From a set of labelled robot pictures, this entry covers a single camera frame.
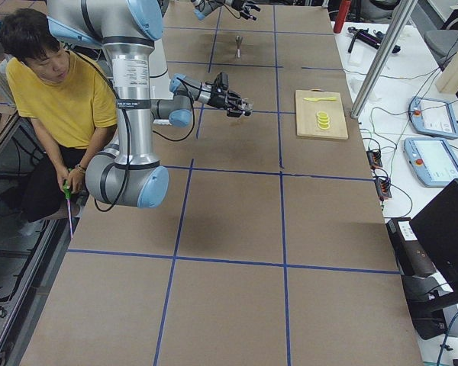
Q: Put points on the aluminium frame post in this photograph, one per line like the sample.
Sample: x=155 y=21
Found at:
x=399 y=20

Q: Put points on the upper blue teach pendant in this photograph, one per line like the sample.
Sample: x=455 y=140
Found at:
x=433 y=117

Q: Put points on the black tool with purple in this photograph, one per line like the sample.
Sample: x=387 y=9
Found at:
x=372 y=40

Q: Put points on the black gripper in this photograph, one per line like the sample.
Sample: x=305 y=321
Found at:
x=236 y=4
x=216 y=97

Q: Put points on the yellow lemon slices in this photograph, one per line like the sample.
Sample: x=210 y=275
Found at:
x=323 y=120

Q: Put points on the black desktop box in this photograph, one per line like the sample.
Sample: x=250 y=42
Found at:
x=411 y=256

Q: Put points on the wooden cutting board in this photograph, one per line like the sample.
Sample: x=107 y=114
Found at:
x=305 y=119

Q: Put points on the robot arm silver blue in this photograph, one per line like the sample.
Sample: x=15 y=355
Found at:
x=203 y=8
x=127 y=171

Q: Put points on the lower blue teach pendant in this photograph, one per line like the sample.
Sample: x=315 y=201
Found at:
x=432 y=159

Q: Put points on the black computer monitor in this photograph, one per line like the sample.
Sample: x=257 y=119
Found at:
x=436 y=229

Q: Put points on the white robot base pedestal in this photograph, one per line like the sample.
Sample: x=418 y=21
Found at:
x=159 y=81

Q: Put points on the green handled grabber tool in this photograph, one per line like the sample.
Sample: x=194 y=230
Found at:
x=67 y=193

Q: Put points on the blue teach pendant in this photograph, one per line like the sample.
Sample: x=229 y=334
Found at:
x=433 y=117
x=432 y=159

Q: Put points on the person in yellow shirt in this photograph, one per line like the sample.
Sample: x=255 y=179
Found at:
x=69 y=105

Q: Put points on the grey office chair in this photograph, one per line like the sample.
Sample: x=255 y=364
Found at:
x=443 y=43

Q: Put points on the red cylinder bottle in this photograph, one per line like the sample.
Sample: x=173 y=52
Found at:
x=341 y=16

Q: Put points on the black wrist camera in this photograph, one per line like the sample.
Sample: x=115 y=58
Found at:
x=221 y=82

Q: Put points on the clear glass shaker cup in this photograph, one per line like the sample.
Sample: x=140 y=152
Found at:
x=246 y=107

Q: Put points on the yellow plastic knife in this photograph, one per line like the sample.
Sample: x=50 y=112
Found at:
x=317 y=99

